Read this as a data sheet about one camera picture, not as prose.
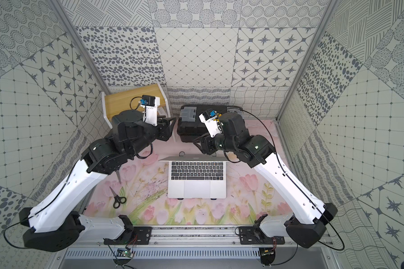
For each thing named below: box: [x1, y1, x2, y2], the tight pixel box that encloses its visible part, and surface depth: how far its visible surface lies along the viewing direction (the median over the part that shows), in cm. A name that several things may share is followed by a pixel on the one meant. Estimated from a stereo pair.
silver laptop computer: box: [158, 154, 229, 199], surface depth 88 cm
